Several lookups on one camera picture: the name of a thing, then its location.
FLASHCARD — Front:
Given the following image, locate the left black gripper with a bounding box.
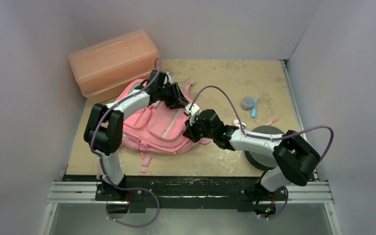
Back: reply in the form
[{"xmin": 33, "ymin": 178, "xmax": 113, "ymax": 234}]
[{"xmin": 157, "ymin": 82, "xmax": 188, "ymax": 109}]

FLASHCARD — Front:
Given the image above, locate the pink student backpack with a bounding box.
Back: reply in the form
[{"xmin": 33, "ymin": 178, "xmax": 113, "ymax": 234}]
[{"xmin": 96, "ymin": 78, "xmax": 212, "ymax": 180}]

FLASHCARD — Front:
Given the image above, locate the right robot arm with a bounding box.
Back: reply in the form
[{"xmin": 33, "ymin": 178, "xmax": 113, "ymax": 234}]
[{"xmin": 183, "ymin": 109, "xmax": 321, "ymax": 199}]

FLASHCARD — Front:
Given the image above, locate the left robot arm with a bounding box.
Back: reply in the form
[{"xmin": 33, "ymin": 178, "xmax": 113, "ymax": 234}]
[{"xmin": 84, "ymin": 70, "xmax": 189, "ymax": 200}]

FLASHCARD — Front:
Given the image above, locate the pink white stapler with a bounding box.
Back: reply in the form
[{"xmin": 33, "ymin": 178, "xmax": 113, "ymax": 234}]
[{"xmin": 233, "ymin": 119, "xmax": 246, "ymax": 128}]

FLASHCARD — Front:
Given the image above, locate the light blue highlighter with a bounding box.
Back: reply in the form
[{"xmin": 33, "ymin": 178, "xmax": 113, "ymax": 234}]
[{"xmin": 251, "ymin": 99, "xmax": 258, "ymax": 118}]

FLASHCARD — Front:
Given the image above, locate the dark grey tape roll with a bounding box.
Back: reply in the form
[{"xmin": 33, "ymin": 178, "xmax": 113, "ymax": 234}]
[{"xmin": 244, "ymin": 125, "xmax": 284, "ymax": 171}]

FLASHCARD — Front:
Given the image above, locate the orange translucent plastic box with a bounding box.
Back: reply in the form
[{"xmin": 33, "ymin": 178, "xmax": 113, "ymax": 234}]
[{"xmin": 68, "ymin": 30, "xmax": 160, "ymax": 103}]

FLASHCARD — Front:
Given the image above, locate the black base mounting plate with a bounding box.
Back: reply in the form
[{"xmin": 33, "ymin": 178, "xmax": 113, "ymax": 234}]
[{"xmin": 61, "ymin": 175, "xmax": 287, "ymax": 215}]

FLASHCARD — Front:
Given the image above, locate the red pink pen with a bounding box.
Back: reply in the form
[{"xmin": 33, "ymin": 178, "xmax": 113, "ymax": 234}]
[{"xmin": 266, "ymin": 118, "xmax": 279, "ymax": 126}]

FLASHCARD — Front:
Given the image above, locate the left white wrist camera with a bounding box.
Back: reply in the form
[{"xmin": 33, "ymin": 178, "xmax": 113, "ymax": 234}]
[{"xmin": 164, "ymin": 71, "xmax": 174, "ymax": 85}]

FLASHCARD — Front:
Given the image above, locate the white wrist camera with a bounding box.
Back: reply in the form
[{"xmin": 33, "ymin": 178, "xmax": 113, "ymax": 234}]
[
  {"xmin": 164, "ymin": 71, "xmax": 174, "ymax": 85},
  {"xmin": 184, "ymin": 103, "xmax": 200, "ymax": 125}
]

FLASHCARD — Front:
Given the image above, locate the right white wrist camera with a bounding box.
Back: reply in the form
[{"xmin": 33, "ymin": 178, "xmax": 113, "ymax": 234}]
[{"xmin": 184, "ymin": 103, "xmax": 200, "ymax": 125}]

